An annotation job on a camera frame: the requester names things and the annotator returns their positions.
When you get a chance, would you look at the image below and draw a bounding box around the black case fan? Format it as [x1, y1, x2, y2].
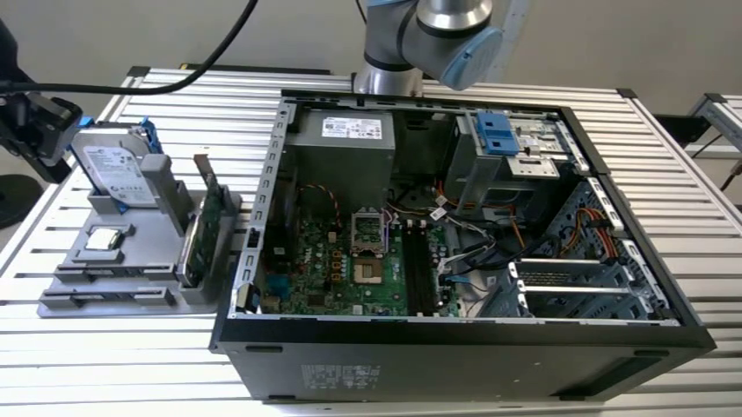
[267, 167, 302, 264]

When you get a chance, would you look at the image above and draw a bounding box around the grey power supply unit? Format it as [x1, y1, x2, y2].
[286, 108, 401, 212]

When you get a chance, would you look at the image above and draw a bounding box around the silver CPU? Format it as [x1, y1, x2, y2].
[85, 228, 123, 253]

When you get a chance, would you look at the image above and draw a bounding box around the silver drive cage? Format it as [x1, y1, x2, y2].
[445, 110, 588, 221]

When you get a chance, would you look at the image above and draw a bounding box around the silver disk bay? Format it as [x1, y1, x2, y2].
[480, 256, 668, 321]

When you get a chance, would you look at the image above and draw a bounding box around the RAM stick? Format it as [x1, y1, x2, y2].
[57, 266, 177, 280]
[41, 292, 175, 305]

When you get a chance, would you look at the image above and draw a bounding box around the black internal cable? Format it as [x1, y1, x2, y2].
[449, 219, 561, 281]

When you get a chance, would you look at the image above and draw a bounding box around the twisted coloured fan wire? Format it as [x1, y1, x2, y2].
[297, 183, 345, 230]

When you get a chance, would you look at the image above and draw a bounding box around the CPU socket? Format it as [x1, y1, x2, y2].
[351, 255, 390, 287]

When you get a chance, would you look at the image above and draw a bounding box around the green graphics card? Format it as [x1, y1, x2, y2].
[175, 153, 233, 288]

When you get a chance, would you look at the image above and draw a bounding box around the blue plastic bay latch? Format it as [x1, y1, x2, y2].
[473, 110, 520, 156]

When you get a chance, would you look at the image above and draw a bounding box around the metal socket cover frame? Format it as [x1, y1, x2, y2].
[350, 206, 389, 255]

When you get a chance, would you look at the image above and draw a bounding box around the orange red yellow wire bundle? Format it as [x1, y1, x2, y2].
[570, 206, 624, 267]

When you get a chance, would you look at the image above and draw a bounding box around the aluminium side table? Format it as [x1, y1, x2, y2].
[653, 91, 742, 158]

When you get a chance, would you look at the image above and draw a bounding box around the black PC case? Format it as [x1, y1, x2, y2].
[207, 88, 720, 403]

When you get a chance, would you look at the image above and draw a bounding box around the hard disk in blue carrier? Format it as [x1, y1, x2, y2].
[67, 115, 165, 215]

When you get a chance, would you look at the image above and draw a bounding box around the green motherboard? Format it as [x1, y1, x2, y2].
[259, 215, 465, 319]

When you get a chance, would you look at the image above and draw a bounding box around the grey parts rack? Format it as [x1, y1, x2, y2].
[38, 154, 245, 321]

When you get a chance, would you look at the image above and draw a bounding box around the black round stand base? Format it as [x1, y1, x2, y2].
[0, 173, 43, 230]

